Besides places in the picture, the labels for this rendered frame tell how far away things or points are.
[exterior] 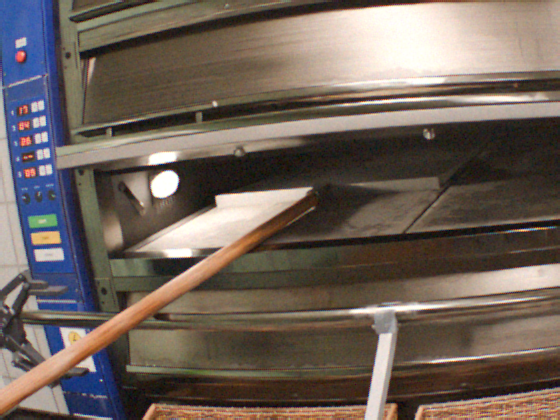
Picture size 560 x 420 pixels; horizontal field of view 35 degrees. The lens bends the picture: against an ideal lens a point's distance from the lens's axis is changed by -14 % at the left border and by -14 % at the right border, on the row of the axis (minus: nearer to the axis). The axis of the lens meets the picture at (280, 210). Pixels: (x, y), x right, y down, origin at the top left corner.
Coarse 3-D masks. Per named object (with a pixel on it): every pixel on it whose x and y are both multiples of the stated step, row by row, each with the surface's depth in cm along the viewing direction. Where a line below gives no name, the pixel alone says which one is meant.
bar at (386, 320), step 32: (544, 288) 132; (32, 320) 168; (64, 320) 164; (96, 320) 161; (160, 320) 156; (192, 320) 154; (224, 320) 152; (256, 320) 150; (288, 320) 148; (320, 320) 146; (352, 320) 144; (384, 320) 141; (416, 320) 140; (384, 352) 140; (384, 384) 137
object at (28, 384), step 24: (288, 216) 207; (240, 240) 187; (216, 264) 176; (168, 288) 160; (144, 312) 151; (96, 336) 138; (120, 336) 144; (48, 360) 126; (72, 360) 130; (24, 384) 118; (48, 384) 124; (0, 408) 111
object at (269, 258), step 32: (512, 224) 174; (544, 224) 169; (128, 256) 203; (160, 256) 198; (192, 256) 195; (256, 256) 189; (288, 256) 187; (320, 256) 185; (352, 256) 182; (384, 256) 180; (416, 256) 178; (448, 256) 175
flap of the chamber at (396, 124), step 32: (256, 128) 168; (288, 128) 166; (320, 128) 163; (352, 128) 161; (384, 128) 160; (416, 128) 162; (448, 128) 164; (480, 128) 166; (512, 128) 167; (64, 160) 184; (96, 160) 181; (128, 160) 183; (160, 160) 191
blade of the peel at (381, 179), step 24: (360, 168) 264; (384, 168) 258; (408, 168) 252; (432, 168) 247; (456, 168) 241; (240, 192) 254; (264, 192) 237; (288, 192) 235; (336, 192) 231; (360, 192) 228; (384, 192) 226
